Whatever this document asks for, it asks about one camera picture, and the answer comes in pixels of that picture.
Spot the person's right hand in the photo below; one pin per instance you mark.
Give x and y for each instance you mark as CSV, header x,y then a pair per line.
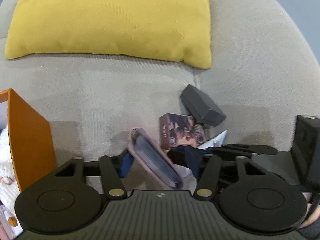
x,y
315,216

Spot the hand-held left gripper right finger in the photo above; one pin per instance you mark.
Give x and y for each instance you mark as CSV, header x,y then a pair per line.
x,y
192,161

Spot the brown picture print box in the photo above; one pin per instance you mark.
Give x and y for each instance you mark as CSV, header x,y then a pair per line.
x,y
180,130

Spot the orange cardboard box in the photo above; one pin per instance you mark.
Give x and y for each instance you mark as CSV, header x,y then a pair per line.
x,y
27,135

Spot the dark grey box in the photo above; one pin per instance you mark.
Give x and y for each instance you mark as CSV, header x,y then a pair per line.
x,y
202,105

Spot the white sheep plush purple bow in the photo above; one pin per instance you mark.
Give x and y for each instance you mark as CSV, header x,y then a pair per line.
x,y
6,170

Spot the beige fabric sofa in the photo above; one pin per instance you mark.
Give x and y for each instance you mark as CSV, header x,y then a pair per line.
x,y
100,92

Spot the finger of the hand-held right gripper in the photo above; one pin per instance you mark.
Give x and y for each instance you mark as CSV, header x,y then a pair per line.
x,y
250,149

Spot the pink notebook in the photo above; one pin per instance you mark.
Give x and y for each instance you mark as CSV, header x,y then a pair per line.
x,y
155,160

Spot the yellow pillow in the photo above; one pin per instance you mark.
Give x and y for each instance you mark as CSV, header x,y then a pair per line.
x,y
100,17

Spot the white card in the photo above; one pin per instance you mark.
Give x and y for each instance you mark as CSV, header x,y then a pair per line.
x,y
216,140

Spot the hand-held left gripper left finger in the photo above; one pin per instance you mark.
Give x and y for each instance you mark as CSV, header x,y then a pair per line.
x,y
126,163

